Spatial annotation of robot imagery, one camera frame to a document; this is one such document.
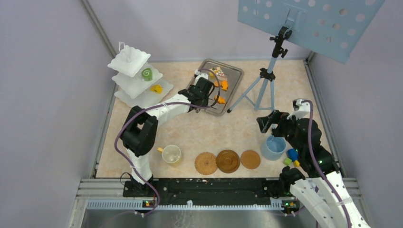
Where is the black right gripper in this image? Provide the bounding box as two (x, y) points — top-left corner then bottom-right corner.
(256, 109), (303, 153)

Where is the white strawberry cake slice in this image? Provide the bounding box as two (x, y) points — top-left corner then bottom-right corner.
(216, 71), (227, 81)

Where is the yellow cake wedge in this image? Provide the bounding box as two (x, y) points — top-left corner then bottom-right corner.
(150, 84), (163, 94)

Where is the green swirl roll cake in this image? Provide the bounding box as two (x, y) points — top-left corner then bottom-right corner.
(141, 68), (153, 82)

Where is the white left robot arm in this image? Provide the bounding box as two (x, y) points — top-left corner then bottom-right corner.
(118, 73), (214, 196)

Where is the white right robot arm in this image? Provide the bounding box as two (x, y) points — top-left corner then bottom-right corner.
(257, 110), (369, 228)

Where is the orange fish pastry lower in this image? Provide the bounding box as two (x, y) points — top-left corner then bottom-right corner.
(215, 95), (226, 104)

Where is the orange fish pastry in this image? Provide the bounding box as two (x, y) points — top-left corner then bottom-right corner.
(215, 95), (226, 104)
(220, 80), (229, 91)

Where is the orange fish pastry upper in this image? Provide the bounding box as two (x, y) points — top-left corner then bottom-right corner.
(220, 80), (229, 91)

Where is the light blue mug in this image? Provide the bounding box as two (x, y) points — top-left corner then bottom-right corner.
(260, 135), (287, 161)

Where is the yellow square cake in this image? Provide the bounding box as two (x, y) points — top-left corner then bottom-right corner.
(210, 66), (222, 76)

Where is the metal serving tray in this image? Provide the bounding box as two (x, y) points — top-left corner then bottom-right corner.
(199, 59), (244, 116)

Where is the light wooden round coaster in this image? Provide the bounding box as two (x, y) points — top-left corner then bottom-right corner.
(240, 150), (261, 170)

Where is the green toy cube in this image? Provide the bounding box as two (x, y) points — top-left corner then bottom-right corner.
(283, 158), (292, 166)

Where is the yellow toy cube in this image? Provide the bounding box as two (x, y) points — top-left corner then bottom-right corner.
(293, 160), (300, 167)

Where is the dark wooden round coaster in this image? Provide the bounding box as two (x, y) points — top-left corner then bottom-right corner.
(216, 150), (240, 173)

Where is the white three-tier dessert stand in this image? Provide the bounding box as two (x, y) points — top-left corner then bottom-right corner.
(107, 42), (173, 107)

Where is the yellow transparent cup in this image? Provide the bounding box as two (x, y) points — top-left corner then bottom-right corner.
(157, 145), (183, 167)

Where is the woven rattan coaster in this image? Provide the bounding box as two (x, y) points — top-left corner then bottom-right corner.
(194, 152), (218, 175)

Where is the light blue tripod stand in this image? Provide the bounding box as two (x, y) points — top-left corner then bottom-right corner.
(227, 26), (292, 113)

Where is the light blue perforated board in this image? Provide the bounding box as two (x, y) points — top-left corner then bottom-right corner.
(238, 0), (384, 64)

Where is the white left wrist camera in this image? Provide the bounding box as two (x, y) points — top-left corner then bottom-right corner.
(193, 70), (209, 85)

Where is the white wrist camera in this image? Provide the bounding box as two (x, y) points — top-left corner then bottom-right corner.
(287, 98), (313, 120)
(193, 70), (209, 85)

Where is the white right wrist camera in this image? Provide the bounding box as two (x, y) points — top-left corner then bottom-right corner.
(287, 98), (313, 120)

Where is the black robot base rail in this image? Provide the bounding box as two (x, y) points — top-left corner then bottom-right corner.
(123, 178), (292, 206)

